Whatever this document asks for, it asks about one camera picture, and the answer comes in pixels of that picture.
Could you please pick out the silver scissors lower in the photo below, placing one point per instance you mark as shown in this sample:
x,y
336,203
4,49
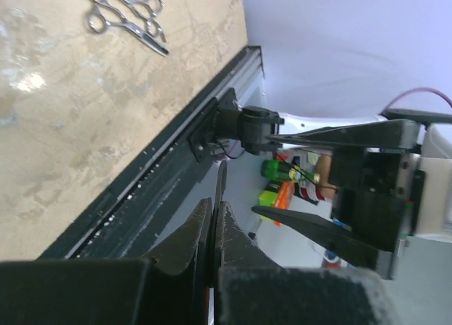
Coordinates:
x,y
103,16

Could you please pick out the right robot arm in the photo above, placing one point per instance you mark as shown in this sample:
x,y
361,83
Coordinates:
x,y
250,126

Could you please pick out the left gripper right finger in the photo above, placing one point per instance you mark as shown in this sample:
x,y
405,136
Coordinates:
x,y
251,288

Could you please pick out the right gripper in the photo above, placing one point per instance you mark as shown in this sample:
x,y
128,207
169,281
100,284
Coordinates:
x,y
402,194

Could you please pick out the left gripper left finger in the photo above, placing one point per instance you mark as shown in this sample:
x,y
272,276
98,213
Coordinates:
x,y
169,285

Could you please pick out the silver scissors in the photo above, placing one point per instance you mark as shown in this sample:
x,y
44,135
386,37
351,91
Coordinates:
x,y
148,11
103,16

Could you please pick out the silver scissors upper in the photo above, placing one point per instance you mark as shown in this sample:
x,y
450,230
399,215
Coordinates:
x,y
148,11

